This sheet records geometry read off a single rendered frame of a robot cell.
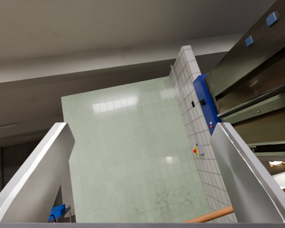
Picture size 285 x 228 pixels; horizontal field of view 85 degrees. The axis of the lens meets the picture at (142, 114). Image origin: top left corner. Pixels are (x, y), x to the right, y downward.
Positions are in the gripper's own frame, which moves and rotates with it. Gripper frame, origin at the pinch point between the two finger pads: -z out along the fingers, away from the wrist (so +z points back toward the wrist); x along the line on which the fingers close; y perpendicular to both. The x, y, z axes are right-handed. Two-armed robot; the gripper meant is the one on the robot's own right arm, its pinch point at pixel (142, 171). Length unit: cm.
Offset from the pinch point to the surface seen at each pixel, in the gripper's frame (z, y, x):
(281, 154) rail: -37, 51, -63
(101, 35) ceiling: -214, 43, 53
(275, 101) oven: -63, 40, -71
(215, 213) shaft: -23, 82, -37
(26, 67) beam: -191, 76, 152
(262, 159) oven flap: -42, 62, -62
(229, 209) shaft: -25, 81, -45
